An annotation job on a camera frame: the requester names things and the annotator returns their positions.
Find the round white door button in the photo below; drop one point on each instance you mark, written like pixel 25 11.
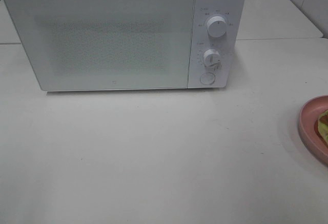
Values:
pixel 207 78

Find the white microwave door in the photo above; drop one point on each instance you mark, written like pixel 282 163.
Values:
pixel 85 45

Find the pink round plate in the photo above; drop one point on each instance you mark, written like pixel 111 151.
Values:
pixel 308 127

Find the toy bread sandwich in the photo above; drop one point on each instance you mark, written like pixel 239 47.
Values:
pixel 323 126

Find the white lower timer knob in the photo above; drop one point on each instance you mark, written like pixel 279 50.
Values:
pixel 211 58

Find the white upper power knob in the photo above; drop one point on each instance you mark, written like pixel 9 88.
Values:
pixel 216 26

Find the white microwave oven body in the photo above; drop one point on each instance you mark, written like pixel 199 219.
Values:
pixel 217 1

